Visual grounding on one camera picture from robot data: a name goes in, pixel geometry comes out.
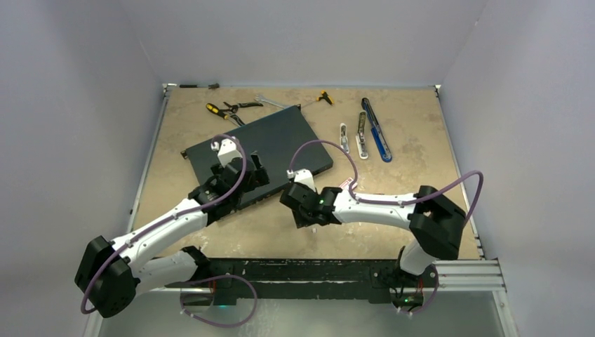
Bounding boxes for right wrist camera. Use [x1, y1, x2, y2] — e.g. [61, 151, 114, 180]
[286, 168, 317, 192]

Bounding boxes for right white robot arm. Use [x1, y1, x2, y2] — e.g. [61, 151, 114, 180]
[280, 183, 467, 286]

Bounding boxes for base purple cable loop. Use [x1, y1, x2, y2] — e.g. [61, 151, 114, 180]
[180, 274, 259, 328]

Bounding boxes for blue stapler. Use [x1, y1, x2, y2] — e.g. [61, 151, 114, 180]
[361, 98, 393, 163]

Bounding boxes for silver wrench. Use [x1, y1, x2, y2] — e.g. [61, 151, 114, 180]
[255, 94, 288, 109]

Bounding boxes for small yellow black screwdriver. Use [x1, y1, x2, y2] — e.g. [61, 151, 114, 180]
[300, 90, 334, 108]

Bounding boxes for dark flat network switch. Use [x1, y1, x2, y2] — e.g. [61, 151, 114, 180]
[181, 106, 333, 210]

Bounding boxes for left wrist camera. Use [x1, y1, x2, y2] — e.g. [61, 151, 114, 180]
[210, 137, 243, 167]

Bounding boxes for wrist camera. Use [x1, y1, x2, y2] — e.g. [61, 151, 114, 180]
[286, 168, 317, 192]
[210, 137, 243, 167]

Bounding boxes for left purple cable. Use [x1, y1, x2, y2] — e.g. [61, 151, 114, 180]
[80, 133, 248, 315]

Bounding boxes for red white staple box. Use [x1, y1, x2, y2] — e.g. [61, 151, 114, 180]
[340, 178, 354, 190]

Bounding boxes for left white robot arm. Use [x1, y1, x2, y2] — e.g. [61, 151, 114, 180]
[74, 149, 269, 318]

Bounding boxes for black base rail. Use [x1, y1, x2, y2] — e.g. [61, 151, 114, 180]
[165, 258, 440, 305]

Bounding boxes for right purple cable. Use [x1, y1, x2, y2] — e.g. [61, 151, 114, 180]
[288, 140, 484, 316]

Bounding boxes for black handled cutters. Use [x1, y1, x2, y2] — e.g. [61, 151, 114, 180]
[223, 101, 264, 114]

